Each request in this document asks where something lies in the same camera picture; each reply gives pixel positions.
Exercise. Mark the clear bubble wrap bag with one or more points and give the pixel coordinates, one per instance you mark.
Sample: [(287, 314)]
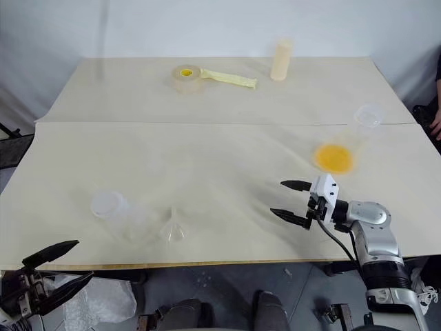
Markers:
[(100, 301)]

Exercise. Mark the clear empty plastic cup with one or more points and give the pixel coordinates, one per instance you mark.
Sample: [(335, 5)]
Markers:
[(110, 210)]

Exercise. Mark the clear tape roll yellow core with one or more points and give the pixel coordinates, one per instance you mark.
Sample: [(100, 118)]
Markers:
[(187, 81)]

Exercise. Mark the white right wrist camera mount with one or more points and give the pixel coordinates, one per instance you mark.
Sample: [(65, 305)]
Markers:
[(324, 186)]

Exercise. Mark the bystander bare hand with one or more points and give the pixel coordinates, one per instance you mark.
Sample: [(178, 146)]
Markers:
[(437, 124)]

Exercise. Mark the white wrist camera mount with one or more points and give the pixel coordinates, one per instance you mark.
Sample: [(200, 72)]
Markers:
[(324, 186), (5, 319)]

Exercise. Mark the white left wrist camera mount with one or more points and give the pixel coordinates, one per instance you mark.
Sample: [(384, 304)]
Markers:
[(5, 319)]

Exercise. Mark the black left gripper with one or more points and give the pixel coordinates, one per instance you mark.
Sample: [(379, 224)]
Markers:
[(20, 291)]

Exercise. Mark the dark rounded grey shape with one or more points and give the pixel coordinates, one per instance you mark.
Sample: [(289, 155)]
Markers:
[(193, 315), (272, 310)]

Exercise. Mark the clear plastic funnel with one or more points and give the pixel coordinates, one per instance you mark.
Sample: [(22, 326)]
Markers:
[(173, 232)]

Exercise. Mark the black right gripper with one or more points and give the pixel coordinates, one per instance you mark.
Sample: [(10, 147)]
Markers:
[(317, 208)]

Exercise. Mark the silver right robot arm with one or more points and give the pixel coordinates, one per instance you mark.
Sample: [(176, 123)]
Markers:
[(373, 215)]

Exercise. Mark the beige cylinder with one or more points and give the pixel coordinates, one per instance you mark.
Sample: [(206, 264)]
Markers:
[(282, 60)]

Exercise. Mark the brown metal bracket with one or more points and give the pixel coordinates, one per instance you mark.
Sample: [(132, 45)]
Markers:
[(339, 312), (150, 320)]

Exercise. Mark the clear flask with yellow liquid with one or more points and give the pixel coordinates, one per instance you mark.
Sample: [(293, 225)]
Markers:
[(334, 158)]

